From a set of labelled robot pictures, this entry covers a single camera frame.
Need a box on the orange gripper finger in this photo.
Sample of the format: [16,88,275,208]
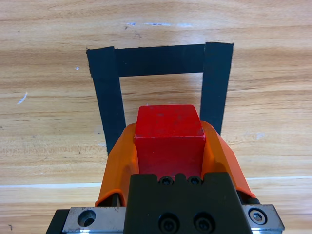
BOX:
[94,122,141,208]
[200,120,256,199]

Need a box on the red wooden cube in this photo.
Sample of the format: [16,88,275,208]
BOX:
[133,104,207,180]

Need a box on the black tape square outline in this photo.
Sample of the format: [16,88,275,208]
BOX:
[86,42,234,156]

